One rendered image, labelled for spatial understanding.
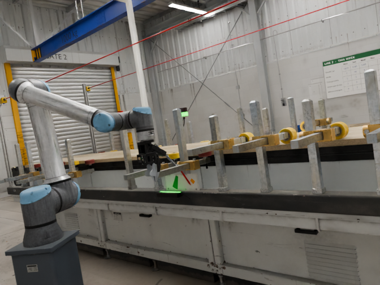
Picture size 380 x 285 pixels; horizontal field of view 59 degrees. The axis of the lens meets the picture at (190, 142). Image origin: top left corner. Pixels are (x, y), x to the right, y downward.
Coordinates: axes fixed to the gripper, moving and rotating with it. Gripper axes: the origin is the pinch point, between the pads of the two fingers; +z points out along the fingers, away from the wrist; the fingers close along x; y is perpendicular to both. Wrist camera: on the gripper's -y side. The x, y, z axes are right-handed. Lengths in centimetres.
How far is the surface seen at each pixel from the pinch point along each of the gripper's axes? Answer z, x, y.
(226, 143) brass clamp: -12.2, 28.5, -24.7
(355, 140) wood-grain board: -7, 83, -46
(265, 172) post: 3, 48, -26
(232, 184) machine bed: 14, 12, -47
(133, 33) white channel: -126, -135, -122
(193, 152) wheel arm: -11.8, 26.5, -1.2
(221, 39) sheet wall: -266, -440, -743
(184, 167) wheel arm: -2.1, 1.5, -20.2
